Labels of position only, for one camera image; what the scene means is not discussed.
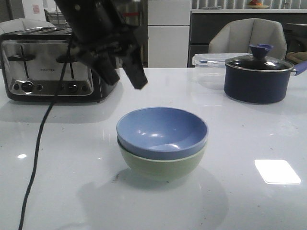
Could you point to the glass pot lid blue knob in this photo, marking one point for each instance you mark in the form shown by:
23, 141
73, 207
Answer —
259, 60

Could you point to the beige right armchair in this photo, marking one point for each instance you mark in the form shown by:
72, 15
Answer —
237, 36

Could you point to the black and chrome toaster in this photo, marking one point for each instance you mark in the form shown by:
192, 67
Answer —
35, 62

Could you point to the dark blue saucepan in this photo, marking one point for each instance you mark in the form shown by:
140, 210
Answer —
259, 86

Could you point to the green bowl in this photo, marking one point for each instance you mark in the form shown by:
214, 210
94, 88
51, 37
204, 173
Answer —
162, 170

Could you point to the metal trolley cart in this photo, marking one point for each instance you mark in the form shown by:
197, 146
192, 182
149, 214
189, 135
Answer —
55, 18

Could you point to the clear plastic storage container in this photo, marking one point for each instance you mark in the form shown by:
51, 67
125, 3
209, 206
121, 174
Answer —
210, 69

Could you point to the dark grey sideboard counter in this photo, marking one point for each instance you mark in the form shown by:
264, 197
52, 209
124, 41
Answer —
205, 25

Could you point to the blue bowl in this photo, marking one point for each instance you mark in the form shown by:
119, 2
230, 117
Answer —
162, 133

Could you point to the beige armchair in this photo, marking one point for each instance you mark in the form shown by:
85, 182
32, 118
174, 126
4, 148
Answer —
22, 24
237, 36

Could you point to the fruit bowl on counter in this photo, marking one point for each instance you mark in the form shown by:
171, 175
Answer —
256, 4

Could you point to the beige left armchair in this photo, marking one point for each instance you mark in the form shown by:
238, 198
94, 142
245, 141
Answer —
22, 24

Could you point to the white cabinet column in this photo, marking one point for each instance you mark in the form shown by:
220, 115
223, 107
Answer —
168, 32

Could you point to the red barrier belt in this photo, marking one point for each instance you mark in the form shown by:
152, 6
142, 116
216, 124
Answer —
131, 14

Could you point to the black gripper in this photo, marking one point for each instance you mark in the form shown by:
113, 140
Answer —
100, 23

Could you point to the brown object behind pot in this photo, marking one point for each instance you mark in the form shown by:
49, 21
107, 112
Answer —
296, 57

